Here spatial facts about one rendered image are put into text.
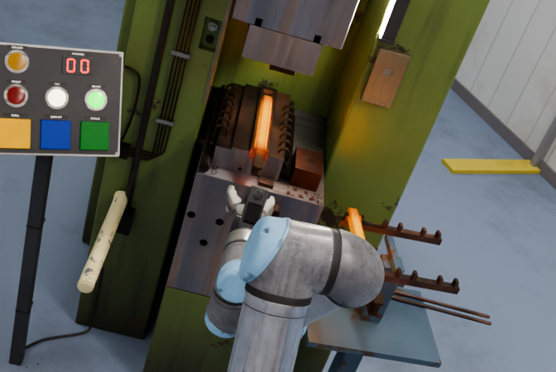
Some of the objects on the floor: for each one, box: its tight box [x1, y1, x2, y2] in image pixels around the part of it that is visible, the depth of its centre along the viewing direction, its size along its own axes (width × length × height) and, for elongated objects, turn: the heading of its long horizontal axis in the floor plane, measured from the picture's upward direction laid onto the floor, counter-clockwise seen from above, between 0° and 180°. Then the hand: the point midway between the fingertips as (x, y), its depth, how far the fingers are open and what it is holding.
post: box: [9, 155, 54, 366], centre depth 229 cm, size 4×4×108 cm
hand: (252, 190), depth 201 cm, fingers open, 11 cm apart
